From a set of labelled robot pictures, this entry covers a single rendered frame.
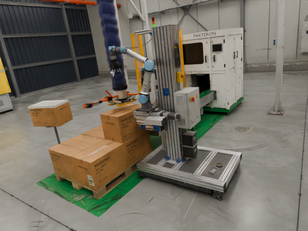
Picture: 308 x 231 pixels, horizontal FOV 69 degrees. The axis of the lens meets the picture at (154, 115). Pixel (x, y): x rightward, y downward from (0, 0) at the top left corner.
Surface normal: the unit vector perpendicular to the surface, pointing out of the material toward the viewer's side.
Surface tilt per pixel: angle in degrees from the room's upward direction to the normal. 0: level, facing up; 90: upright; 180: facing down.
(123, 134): 90
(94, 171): 90
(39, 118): 90
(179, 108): 90
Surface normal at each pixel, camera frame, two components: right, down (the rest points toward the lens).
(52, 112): -0.29, 0.33
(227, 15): -0.55, 0.32
